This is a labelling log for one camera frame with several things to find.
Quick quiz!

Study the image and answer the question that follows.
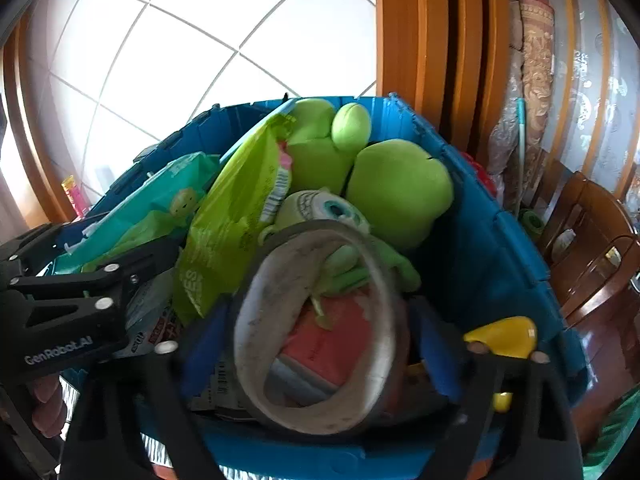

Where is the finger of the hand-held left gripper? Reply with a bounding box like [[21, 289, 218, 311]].
[[10, 240, 182, 306], [0, 212, 108, 281]]

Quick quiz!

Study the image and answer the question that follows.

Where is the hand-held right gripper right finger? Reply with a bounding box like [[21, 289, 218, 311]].
[[410, 299, 587, 480]]

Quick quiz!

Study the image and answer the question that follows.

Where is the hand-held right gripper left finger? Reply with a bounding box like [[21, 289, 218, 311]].
[[60, 304, 232, 480]]

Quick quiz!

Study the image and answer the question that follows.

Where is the teal wet wipes pack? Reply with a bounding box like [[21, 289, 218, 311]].
[[52, 152, 221, 276]]

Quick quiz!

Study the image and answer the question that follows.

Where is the pink and white tissue packet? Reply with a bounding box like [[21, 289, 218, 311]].
[[270, 295, 401, 406]]

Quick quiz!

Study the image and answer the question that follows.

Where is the grey tape roll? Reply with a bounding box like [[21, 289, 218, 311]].
[[231, 222, 407, 436]]

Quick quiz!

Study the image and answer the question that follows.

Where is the green pink wet wipes pack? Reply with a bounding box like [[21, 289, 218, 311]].
[[174, 112, 297, 328]]

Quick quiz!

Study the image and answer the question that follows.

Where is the person's left hand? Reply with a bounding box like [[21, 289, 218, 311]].
[[29, 374, 65, 440]]

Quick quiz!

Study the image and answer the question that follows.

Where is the silver printed packet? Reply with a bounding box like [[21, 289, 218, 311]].
[[122, 270, 181, 358]]

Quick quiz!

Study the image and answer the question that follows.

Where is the yellow plastic toy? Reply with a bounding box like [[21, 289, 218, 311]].
[[462, 316, 538, 413]]

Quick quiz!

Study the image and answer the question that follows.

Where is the pink and yellow bottle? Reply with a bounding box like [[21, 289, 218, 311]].
[[61, 175, 91, 221]]

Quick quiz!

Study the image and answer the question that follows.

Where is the striped grey tablecloth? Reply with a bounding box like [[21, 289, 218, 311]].
[[140, 430, 173, 468]]

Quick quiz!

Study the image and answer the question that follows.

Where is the green frog plush toy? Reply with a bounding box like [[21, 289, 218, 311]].
[[287, 99, 455, 251]]

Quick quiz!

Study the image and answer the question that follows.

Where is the green one-eyed monster plush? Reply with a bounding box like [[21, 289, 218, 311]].
[[260, 189, 421, 331]]

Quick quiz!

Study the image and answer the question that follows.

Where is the red plastic item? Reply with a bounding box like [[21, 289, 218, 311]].
[[464, 152, 497, 198]]

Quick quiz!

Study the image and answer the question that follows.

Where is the wooden chair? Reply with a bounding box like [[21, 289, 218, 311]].
[[537, 170, 640, 323]]

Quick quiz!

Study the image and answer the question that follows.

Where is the rolled patterned carpet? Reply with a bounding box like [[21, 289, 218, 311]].
[[487, 0, 557, 211]]

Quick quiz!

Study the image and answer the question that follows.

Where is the patterned grey curtain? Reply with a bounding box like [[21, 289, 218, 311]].
[[542, 0, 640, 201]]

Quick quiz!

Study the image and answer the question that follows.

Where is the wooden door frame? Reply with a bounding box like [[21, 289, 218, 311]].
[[372, 0, 536, 171], [2, 25, 71, 223]]

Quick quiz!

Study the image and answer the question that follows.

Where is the teal mop handle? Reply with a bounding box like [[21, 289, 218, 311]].
[[510, 99, 528, 216]]

